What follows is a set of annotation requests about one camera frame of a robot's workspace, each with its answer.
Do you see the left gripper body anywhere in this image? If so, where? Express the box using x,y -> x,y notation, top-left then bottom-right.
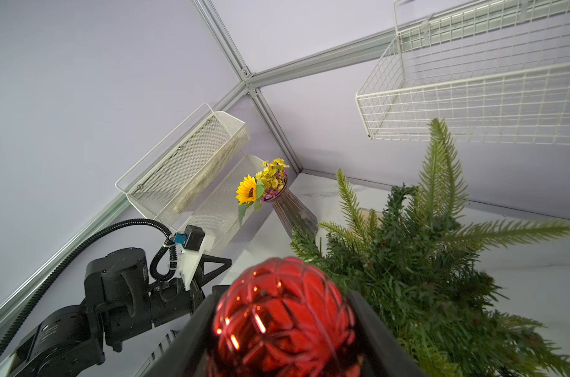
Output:
149,254 -> 232,325

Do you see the white mesh two-tier shelf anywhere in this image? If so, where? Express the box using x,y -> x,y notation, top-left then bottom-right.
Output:
115,104 -> 262,254

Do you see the sunflower bouquet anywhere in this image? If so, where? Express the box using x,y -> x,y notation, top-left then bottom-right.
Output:
236,159 -> 290,226

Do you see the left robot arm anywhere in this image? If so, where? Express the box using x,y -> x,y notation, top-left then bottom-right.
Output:
0,248 -> 232,376

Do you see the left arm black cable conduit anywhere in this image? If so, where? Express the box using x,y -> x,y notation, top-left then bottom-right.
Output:
0,217 -> 178,373

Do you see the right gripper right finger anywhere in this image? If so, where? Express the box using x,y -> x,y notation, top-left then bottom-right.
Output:
348,291 -> 426,377

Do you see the beige cloth in shelf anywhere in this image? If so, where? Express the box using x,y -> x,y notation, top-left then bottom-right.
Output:
169,130 -> 250,214

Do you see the white wire wall basket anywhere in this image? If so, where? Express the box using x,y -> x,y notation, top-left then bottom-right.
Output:
356,1 -> 570,145

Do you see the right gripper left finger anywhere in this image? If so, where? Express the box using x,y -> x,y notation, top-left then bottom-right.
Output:
143,294 -> 221,377

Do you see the small green christmas tree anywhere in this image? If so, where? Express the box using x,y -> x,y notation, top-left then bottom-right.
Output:
291,119 -> 570,376

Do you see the dark glass vase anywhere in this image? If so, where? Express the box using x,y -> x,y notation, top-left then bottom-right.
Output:
265,179 -> 318,238

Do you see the red faceted ornament ball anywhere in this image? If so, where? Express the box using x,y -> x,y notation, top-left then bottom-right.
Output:
206,257 -> 364,376

